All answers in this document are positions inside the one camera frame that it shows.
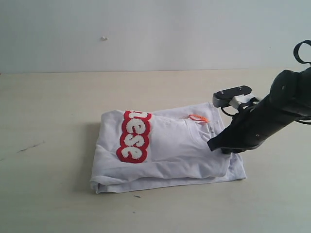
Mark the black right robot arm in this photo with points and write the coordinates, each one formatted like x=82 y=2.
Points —
x=289 y=98

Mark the white t-shirt with red lettering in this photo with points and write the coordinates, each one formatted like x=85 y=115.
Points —
x=136 y=150

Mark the orange size tag with string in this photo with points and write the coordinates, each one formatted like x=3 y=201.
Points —
x=198 y=118

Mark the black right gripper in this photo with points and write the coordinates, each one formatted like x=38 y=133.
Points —
x=250 y=130

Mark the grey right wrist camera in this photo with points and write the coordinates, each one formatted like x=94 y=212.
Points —
x=235 y=97

